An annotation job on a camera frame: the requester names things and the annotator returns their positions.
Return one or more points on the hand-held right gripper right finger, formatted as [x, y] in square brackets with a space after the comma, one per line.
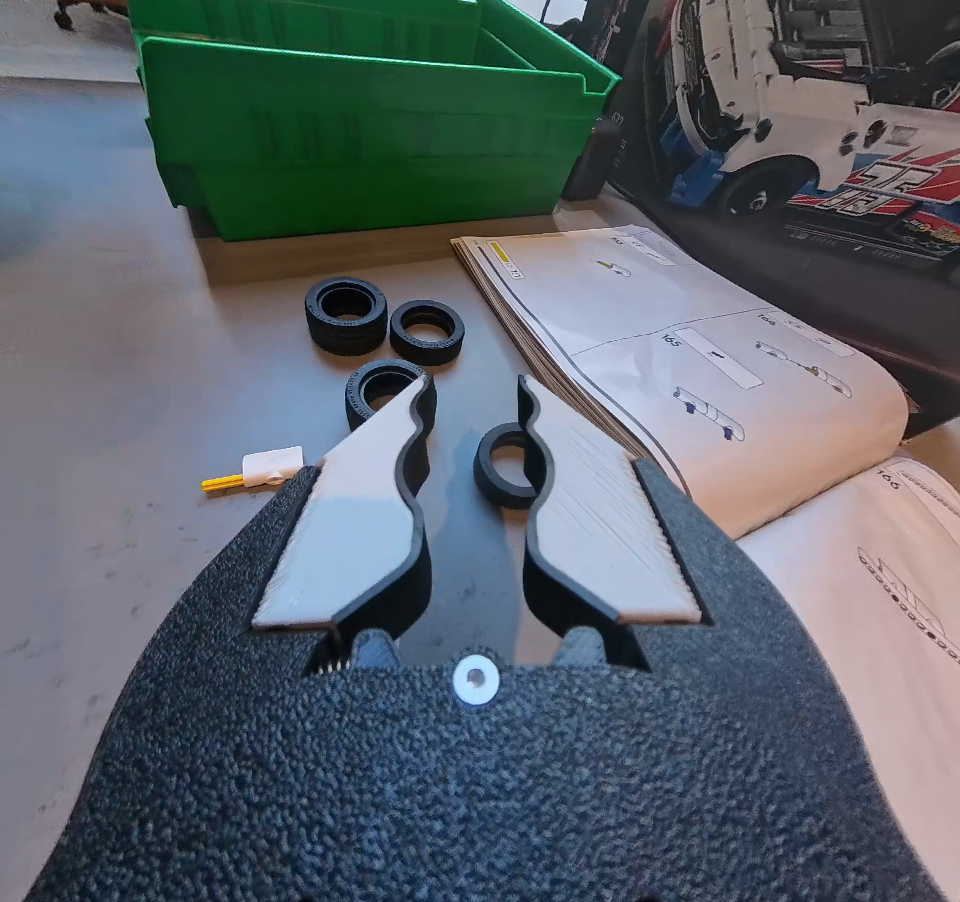
[607, 542]

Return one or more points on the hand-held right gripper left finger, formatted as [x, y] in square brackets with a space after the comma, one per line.
[345, 542]

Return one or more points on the white brick connector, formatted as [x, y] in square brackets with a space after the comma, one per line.
[274, 465]

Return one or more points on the yellow brick axle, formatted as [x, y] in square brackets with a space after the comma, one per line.
[221, 484]

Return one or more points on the white instruction booklet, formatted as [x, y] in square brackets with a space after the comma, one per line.
[637, 302]

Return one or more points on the green box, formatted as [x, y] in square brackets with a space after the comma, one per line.
[360, 167]

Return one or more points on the grey desk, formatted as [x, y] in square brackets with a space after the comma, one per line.
[112, 392]

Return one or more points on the black toy tyre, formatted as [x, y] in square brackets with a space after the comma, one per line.
[487, 478]
[360, 400]
[427, 353]
[345, 336]

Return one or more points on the dark cardboard box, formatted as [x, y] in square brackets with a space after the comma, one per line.
[825, 280]

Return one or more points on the black power adapter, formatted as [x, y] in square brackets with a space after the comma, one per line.
[592, 160]

